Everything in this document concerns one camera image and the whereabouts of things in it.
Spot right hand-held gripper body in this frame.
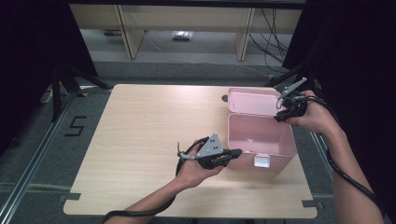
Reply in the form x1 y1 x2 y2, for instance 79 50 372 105
276 77 309 119

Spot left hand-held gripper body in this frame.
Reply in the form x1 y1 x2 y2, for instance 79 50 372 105
195 133 233 171

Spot pink storage box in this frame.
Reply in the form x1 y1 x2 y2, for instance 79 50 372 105
227 87 299 179

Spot person's right hand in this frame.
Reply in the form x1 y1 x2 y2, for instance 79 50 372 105
284 90 340 136

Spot person's left hand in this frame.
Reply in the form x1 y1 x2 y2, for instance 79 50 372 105
175 141 225 189

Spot black curtain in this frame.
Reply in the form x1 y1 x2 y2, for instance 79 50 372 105
0 0 98 157
281 0 396 216

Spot clear plastic bag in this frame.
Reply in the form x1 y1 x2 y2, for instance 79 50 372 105
172 30 195 41

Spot beige wooden desk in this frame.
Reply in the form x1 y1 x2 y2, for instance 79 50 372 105
68 3 304 62

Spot metal floor rail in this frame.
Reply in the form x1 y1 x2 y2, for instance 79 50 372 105
293 122 368 224
0 90 78 224

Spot thin white floor cable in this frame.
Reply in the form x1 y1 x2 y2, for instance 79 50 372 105
238 63 273 78

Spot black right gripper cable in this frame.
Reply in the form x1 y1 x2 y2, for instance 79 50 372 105
298 95 388 219

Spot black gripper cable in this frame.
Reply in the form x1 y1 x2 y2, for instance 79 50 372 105
102 135 210 224
298 95 388 219

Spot black floor cables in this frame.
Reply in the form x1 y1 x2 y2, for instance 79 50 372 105
248 7 291 75

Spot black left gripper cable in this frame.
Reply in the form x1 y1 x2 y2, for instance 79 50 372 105
102 135 210 224

